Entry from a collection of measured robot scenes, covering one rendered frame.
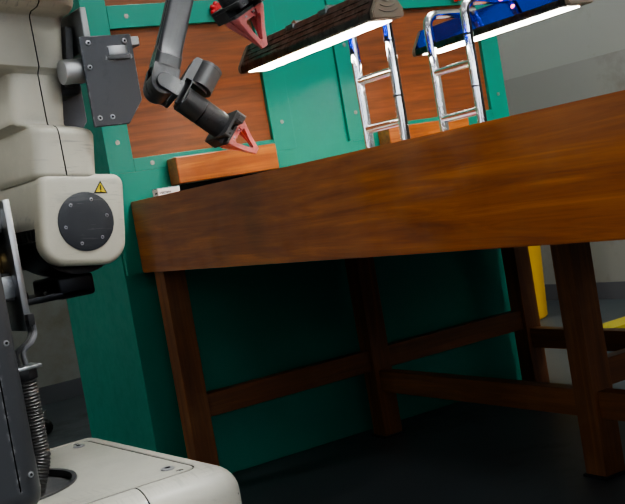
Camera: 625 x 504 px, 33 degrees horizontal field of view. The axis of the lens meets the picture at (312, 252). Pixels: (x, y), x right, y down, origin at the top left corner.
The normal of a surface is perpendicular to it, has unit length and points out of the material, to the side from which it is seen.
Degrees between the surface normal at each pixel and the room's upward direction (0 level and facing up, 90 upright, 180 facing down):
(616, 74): 90
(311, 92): 90
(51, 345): 90
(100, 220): 90
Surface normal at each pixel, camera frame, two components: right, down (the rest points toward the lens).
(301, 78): 0.51, -0.04
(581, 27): -0.81, 0.17
